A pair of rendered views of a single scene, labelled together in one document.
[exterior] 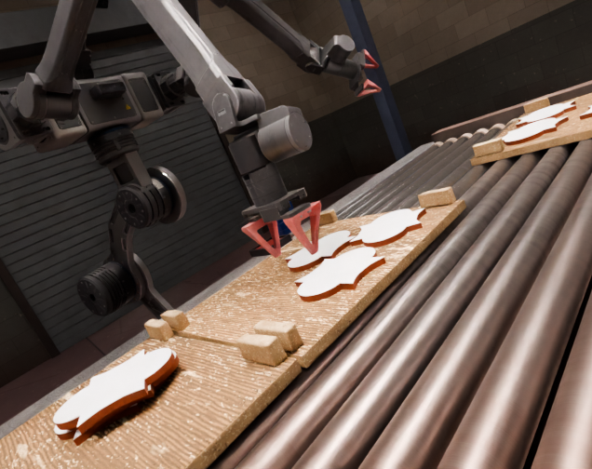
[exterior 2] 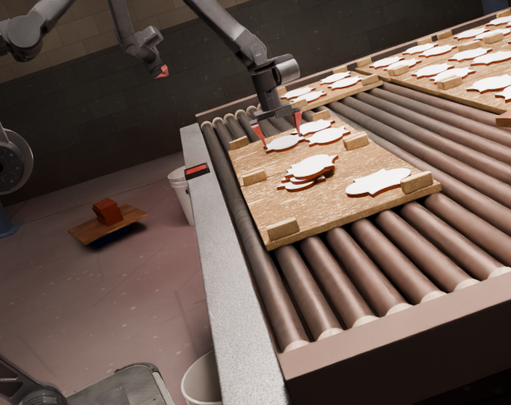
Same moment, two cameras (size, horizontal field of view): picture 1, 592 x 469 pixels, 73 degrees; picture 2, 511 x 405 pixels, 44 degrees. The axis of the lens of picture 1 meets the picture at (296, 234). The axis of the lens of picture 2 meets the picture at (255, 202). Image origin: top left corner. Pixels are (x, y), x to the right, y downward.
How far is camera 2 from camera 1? 1.49 m
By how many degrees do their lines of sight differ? 51
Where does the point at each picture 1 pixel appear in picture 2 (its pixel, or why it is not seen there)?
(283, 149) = (292, 75)
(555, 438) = (458, 119)
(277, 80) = not seen: outside the picture
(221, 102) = (257, 49)
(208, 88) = (245, 41)
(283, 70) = not seen: outside the picture
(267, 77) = not seen: outside the picture
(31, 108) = (34, 39)
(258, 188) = (275, 98)
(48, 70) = (54, 10)
